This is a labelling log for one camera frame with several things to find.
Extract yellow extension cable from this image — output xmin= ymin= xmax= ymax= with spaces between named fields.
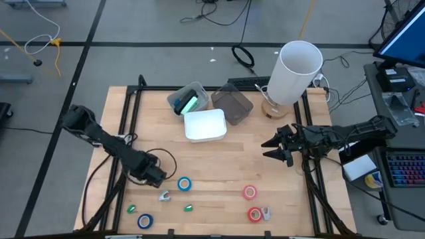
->
xmin=0 ymin=29 xmax=63 ymax=78

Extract black stapler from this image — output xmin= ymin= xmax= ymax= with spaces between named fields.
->
xmin=173 ymin=88 xmax=197 ymax=116

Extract white cardboard box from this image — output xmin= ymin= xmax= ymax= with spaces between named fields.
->
xmin=342 ymin=154 xmax=378 ymax=182

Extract clear plastic bag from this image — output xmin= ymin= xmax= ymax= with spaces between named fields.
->
xmin=381 ymin=92 xmax=420 ymax=128

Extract black aluminium table frame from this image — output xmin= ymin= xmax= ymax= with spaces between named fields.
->
xmin=79 ymin=74 xmax=358 ymax=239

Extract white floor cable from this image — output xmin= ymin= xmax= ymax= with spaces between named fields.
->
xmin=24 ymin=0 xmax=61 ymax=56

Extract light grey plastic bin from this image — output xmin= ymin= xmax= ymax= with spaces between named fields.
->
xmin=167 ymin=81 xmax=210 ymax=118

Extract dark blue tape roll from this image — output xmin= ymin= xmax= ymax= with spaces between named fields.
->
xmin=137 ymin=213 xmax=154 ymax=230

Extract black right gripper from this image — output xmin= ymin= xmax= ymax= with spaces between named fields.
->
xmin=260 ymin=124 xmax=315 ymax=167

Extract white cylindrical tube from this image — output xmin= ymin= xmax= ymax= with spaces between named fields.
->
xmin=261 ymin=40 xmax=324 ymax=120

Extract white plastic bin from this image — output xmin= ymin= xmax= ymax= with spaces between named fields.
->
xmin=183 ymin=108 xmax=228 ymax=143

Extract backlit rainbow keyboard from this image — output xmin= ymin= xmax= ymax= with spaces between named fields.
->
xmin=385 ymin=151 xmax=425 ymax=189

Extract black floor cables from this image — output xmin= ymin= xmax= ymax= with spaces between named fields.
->
xmin=179 ymin=0 xmax=252 ymax=46

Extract red tape roll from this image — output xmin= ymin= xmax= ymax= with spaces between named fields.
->
xmin=242 ymin=185 xmax=258 ymax=200
xmin=247 ymin=207 xmax=263 ymax=223

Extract dark translucent plastic bin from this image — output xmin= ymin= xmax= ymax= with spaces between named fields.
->
xmin=211 ymin=83 xmax=254 ymax=126

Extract coiled black cable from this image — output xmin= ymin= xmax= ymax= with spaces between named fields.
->
xmin=231 ymin=44 xmax=256 ymax=70

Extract grey side desk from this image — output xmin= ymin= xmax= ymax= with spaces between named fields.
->
xmin=363 ymin=61 xmax=425 ymax=232

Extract white power adapter cable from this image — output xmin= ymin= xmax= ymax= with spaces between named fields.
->
xmin=311 ymin=72 xmax=332 ymax=103

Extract grey metal floor base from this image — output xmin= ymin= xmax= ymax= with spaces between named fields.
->
xmin=2 ymin=0 xmax=68 ymax=9
xmin=0 ymin=73 xmax=35 ymax=85

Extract light blue tape roll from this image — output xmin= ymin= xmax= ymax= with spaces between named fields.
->
xmin=177 ymin=176 xmax=193 ymax=192

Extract black floor fan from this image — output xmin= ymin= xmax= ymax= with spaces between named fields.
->
xmin=368 ymin=0 xmax=422 ymax=50

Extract black mini computer box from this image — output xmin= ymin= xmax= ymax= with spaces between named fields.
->
xmin=375 ymin=66 xmax=417 ymax=94

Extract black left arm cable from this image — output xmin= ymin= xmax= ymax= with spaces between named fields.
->
xmin=145 ymin=147 xmax=178 ymax=182

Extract computer monitor blue screen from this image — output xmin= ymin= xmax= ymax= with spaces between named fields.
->
xmin=373 ymin=0 xmax=425 ymax=70

